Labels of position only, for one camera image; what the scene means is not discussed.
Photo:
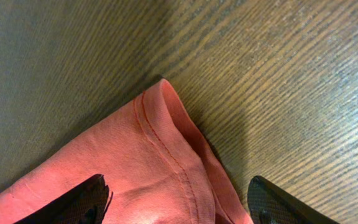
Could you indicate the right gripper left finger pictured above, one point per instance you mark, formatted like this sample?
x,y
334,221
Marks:
x,y
87,203

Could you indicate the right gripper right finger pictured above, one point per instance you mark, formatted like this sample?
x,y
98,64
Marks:
x,y
269,204

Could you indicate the red printed t-shirt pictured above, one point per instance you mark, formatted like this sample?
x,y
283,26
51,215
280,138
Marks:
x,y
154,159

